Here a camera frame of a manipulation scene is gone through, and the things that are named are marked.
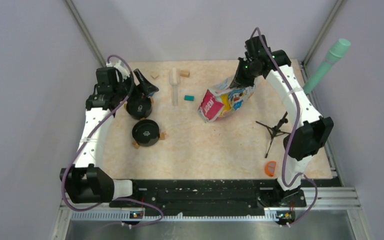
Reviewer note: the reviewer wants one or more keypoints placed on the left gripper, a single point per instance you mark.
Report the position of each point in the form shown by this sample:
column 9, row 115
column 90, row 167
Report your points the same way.
column 143, row 89

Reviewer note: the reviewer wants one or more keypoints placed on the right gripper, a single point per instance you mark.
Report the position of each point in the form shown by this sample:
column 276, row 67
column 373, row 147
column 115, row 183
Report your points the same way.
column 238, row 80

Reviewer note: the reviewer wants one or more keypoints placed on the clear plastic scoop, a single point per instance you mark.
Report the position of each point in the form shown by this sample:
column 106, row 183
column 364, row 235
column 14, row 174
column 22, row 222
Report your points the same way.
column 174, row 81

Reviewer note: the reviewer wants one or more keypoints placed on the pet food bag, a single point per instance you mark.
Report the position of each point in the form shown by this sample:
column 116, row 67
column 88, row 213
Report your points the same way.
column 222, row 100

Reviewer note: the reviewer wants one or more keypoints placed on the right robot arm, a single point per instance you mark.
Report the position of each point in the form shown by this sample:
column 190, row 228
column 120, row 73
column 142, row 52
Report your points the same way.
column 310, row 129

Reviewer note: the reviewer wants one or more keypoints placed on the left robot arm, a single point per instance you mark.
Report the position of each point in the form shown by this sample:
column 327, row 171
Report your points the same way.
column 83, row 180

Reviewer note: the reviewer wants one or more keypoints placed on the black pet bowl far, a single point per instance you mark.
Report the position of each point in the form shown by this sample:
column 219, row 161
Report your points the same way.
column 139, row 107

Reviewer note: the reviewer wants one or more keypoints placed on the black pet bowl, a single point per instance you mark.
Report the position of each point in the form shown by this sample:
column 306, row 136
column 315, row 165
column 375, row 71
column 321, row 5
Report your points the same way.
column 139, row 107
column 146, row 133

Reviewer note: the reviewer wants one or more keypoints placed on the black pet bowl near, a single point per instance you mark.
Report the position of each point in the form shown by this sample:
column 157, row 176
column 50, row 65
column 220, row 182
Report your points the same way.
column 146, row 133

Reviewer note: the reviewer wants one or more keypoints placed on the wooden block left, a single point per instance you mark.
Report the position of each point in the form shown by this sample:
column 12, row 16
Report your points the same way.
column 154, row 75

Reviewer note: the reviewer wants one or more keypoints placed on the wooden block right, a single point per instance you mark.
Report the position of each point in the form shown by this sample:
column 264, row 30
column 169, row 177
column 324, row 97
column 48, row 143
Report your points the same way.
column 184, row 73

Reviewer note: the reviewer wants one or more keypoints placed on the teal block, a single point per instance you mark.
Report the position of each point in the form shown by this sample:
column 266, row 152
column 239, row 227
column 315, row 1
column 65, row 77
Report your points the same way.
column 190, row 98

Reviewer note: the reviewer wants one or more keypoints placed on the small wooden block front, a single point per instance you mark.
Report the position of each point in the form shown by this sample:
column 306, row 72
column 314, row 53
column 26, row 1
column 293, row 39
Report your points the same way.
column 136, row 145

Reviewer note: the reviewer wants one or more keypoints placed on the black mini tripod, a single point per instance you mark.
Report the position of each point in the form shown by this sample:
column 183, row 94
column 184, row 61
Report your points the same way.
column 275, row 131

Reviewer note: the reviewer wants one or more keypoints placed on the mint green microphone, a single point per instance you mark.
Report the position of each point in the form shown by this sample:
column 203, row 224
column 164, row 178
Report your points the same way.
column 335, row 53

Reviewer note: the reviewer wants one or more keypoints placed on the orange plastic piece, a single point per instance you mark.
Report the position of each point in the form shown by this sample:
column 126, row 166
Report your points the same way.
column 270, row 168

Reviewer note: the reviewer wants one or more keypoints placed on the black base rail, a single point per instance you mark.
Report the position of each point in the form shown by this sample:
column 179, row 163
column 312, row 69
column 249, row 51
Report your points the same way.
column 211, row 198

